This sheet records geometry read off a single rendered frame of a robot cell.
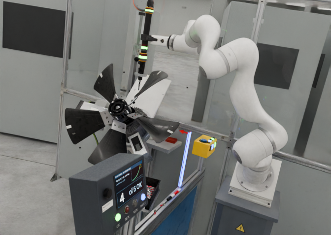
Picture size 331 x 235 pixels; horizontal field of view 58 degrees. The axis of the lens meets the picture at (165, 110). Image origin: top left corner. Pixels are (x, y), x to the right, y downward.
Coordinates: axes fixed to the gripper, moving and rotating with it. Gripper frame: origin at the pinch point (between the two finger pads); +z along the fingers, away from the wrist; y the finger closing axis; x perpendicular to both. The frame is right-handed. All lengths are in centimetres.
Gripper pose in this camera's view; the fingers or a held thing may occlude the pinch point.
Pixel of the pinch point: (146, 37)
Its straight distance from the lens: 167.8
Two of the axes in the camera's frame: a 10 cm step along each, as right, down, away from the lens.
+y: 4.5, -1.6, 8.8
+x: 1.6, -9.5, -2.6
